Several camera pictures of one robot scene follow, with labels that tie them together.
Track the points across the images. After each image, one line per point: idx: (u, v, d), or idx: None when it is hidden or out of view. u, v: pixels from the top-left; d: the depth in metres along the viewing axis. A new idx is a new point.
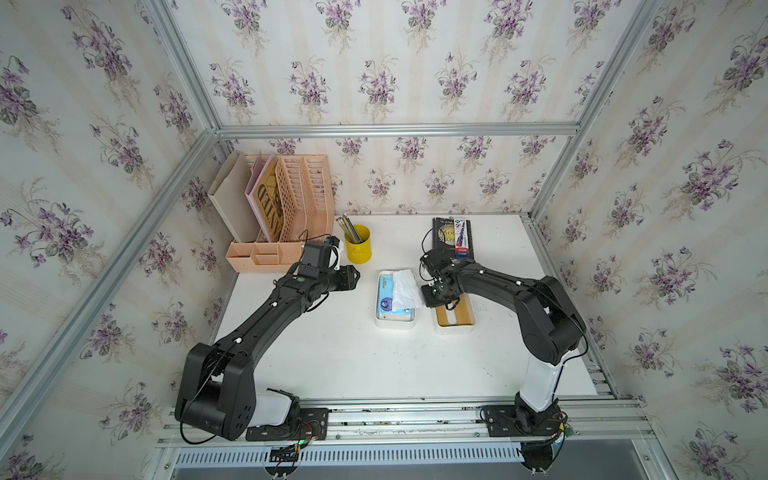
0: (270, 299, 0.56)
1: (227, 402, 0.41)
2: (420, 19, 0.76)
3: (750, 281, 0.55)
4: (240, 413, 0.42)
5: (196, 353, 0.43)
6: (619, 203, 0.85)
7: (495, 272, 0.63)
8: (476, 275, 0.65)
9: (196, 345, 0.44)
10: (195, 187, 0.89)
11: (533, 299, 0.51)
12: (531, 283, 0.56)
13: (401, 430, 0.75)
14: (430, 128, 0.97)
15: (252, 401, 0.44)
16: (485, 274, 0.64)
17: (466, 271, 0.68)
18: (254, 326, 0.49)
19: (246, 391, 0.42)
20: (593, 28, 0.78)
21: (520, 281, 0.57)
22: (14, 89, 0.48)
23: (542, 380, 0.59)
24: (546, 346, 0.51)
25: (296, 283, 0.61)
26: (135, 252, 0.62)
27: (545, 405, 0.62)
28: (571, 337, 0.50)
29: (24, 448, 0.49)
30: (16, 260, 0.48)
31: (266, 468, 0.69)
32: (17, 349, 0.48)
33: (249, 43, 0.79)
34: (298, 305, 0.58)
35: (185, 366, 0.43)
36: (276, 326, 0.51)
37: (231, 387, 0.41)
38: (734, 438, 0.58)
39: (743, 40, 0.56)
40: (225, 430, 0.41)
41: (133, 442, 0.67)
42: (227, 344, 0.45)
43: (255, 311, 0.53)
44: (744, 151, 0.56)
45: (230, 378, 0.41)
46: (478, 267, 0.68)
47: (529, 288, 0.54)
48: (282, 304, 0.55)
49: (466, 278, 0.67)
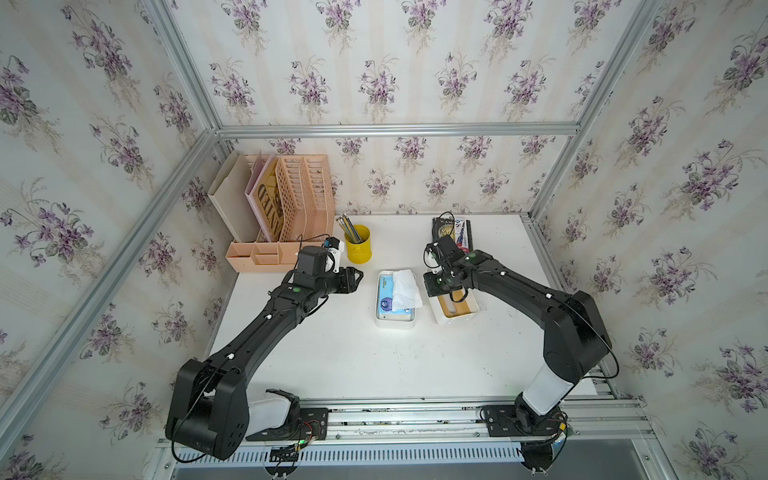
0: (264, 311, 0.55)
1: (219, 420, 0.40)
2: (420, 19, 0.76)
3: (750, 281, 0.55)
4: (232, 431, 0.41)
5: (188, 370, 0.42)
6: (619, 203, 0.85)
7: (522, 278, 0.57)
8: (496, 276, 0.59)
9: (187, 361, 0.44)
10: (195, 187, 0.89)
11: (568, 319, 0.46)
12: (561, 298, 0.50)
13: (401, 430, 0.75)
14: (429, 129, 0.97)
15: (245, 419, 0.43)
16: (507, 278, 0.58)
17: (485, 271, 0.61)
18: (247, 341, 0.48)
19: (238, 409, 0.41)
20: (593, 28, 0.78)
21: (550, 294, 0.52)
22: (14, 89, 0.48)
23: (548, 390, 0.59)
24: (571, 367, 0.48)
25: (291, 293, 0.61)
26: (134, 252, 0.62)
27: (546, 411, 0.62)
28: (596, 356, 0.47)
29: (24, 448, 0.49)
30: (16, 259, 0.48)
31: (266, 468, 0.69)
32: (17, 349, 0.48)
33: (249, 43, 0.79)
34: (293, 317, 0.56)
35: (177, 382, 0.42)
36: (269, 341, 0.50)
37: (222, 405, 0.40)
38: (734, 438, 0.58)
39: (743, 40, 0.56)
40: (217, 451, 0.40)
41: (133, 443, 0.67)
42: (219, 360, 0.44)
43: (248, 324, 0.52)
44: (745, 151, 0.56)
45: (221, 396, 0.40)
46: (499, 267, 0.61)
47: (559, 302, 0.50)
48: (276, 317, 0.54)
49: (482, 279, 0.62)
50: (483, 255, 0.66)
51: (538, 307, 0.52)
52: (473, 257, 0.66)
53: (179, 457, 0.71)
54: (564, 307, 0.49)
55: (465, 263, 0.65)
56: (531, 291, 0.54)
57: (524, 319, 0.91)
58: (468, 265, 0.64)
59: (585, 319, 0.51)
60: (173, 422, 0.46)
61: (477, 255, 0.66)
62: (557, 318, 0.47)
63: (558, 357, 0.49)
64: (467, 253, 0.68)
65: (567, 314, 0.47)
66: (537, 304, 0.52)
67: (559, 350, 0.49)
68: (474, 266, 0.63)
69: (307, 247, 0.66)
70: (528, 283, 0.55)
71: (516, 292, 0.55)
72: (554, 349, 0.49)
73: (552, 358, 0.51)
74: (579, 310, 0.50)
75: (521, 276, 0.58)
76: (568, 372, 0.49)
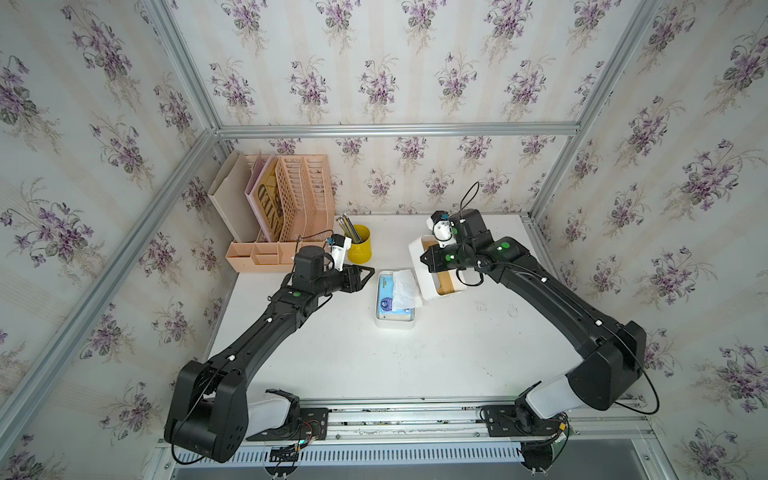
0: (265, 314, 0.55)
1: (219, 421, 0.40)
2: (420, 19, 0.76)
3: (750, 280, 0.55)
4: (232, 433, 0.41)
5: (188, 371, 0.42)
6: (619, 203, 0.85)
7: (564, 295, 0.48)
8: (537, 283, 0.51)
9: (188, 362, 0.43)
10: (195, 187, 0.89)
11: (619, 357, 0.41)
12: (614, 329, 0.44)
13: (401, 430, 0.75)
14: (430, 129, 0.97)
15: (244, 421, 0.43)
16: (547, 287, 0.50)
17: (522, 274, 0.52)
18: (248, 343, 0.49)
19: (238, 411, 0.41)
20: (593, 28, 0.78)
21: (601, 322, 0.45)
22: (14, 89, 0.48)
23: (559, 401, 0.58)
24: (600, 399, 0.45)
25: (291, 298, 0.61)
26: (134, 252, 0.62)
27: (550, 415, 0.62)
28: (626, 385, 0.43)
29: (24, 448, 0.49)
30: (16, 259, 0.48)
31: (266, 468, 0.69)
32: (17, 349, 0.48)
33: (249, 43, 0.79)
34: (293, 321, 0.57)
35: (177, 384, 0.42)
36: (270, 343, 0.51)
37: (222, 407, 0.40)
38: (734, 439, 0.58)
39: (743, 40, 0.56)
40: (216, 454, 0.40)
41: (133, 442, 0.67)
42: (220, 361, 0.45)
43: (250, 328, 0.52)
44: (744, 151, 0.56)
45: (222, 398, 0.40)
46: (540, 272, 0.52)
47: (610, 334, 0.44)
48: (276, 321, 0.54)
49: (514, 278, 0.53)
50: (516, 247, 0.56)
51: (584, 337, 0.45)
52: (508, 248, 0.56)
53: (180, 458, 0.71)
54: (613, 340, 0.43)
55: (497, 254, 0.55)
56: (579, 316, 0.46)
57: (524, 319, 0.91)
58: (500, 257, 0.55)
59: (632, 354, 0.47)
60: (172, 424, 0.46)
61: (512, 247, 0.56)
62: (606, 354, 0.41)
63: (588, 385, 0.46)
64: (499, 242, 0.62)
65: (618, 350, 0.42)
66: (584, 332, 0.45)
67: (596, 382, 0.45)
68: (507, 260, 0.54)
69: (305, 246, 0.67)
70: (566, 300, 0.48)
71: (563, 314, 0.48)
72: (585, 375, 0.46)
73: (577, 384, 0.48)
74: (629, 344, 0.46)
75: (569, 294, 0.49)
76: (595, 402, 0.46)
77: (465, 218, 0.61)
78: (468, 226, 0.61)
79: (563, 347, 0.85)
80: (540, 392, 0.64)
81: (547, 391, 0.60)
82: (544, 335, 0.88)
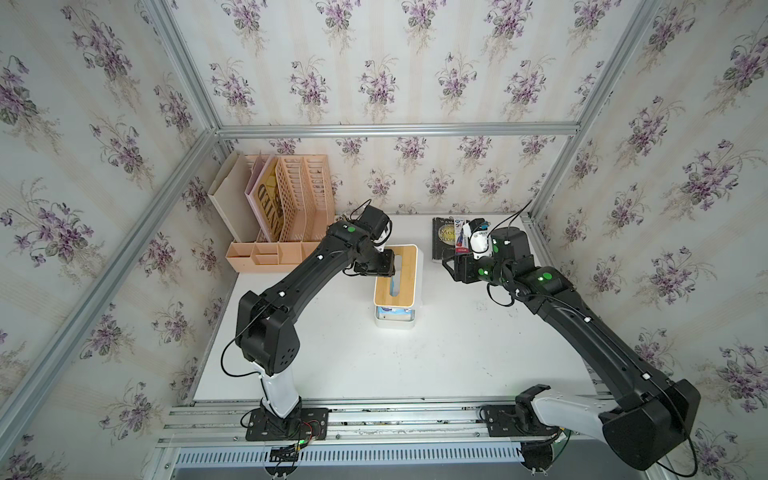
0: (316, 252, 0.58)
1: (267, 348, 0.46)
2: (420, 19, 0.76)
3: (751, 280, 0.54)
4: (281, 356, 0.47)
5: (247, 300, 0.47)
6: (618, 203, 0.86)
7: (609, 340, 0.45)
8: (578, 323, 0.48)
9: (248, 292, 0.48)
10: (195, 187, 0.89)
11: (666, 418, 0.38)
12: (662, 385, 0.41)
13: (401, 430, 0.75)
14: (429, 129, 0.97)
15: (294, 343, 0.49)
16: (592, 328, 0.47)
17: (564, 309, 0.49)
18: (297, 281, 0.51)
19: (287, 338, 0.46)
20: (593, 28, 0.78)
21: (649, 376, 0.41)
22: (14, 88, 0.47)
23: (570, 421, 0.57)
24: (637, 456, 0.42)
25: (344, 233, 0.59)
26: (134, 253, 0.62)
27: (550, 421, 0.62)
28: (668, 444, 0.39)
29: (24, 448, 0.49)
30: (16, 259, 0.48)
31: (266, 469, 0.69)
32: (17, 349, 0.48)
33: (249, 43, 0.79)
34: (343, 258, 0.56)
35: (239, 307, 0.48)
36: (321, 278, 0.53)
37: (270, 336, 0.45)
38: (734, 439, 0.58)
39: (744, 40, 0.56)
40: (269, 367, 0.48)
41: (134, 442, 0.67)
42: (272, 294, 0.49)
43: (300, 264, 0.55)
44: (745, 151, 0.56)
45: (270, 330, 0.45)
46: (583, 310, 0.49)
47: (657, 390, 0.40)
48: (327, 258, 0.55)
49: (555, 314, 0.51)
50: (558, 278, 0.53)
51: (629, 388, 0.42)
52: (549, 279, 0.53)
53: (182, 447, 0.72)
54: (661, 398, 0.39)
55: (537, 285, 0.52)
56: (623, 365, 0.43)
57: (525, 319, 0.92)
58: (541, 289, 0.52)
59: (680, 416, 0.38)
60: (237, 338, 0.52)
61: (554, 279, 0.53)
62: (652, 412, 0.38)
63: (626, 440, 0.43)
64: (540, 270, 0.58)
65: (666, 409, 0.38)
66: (629, 385, 0.42)
67: (637, 438, 0.41)
68: (547, 292, 0.51)
69: (366, 210, 0.67)
70: (612, 347, 0.45)
71: (604, 360, 0.45)
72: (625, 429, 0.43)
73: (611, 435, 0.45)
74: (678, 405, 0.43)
75: (615, 339, 0.45)
76: (631, 459, 0.43)
77: (509, 237, 0.57)
78: (511, 249, 0.58)
79: (562, 348, 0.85)
80: (562, 404, 0.59)
81: (570, 411, 0.56)
82: (545, 336, 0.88)
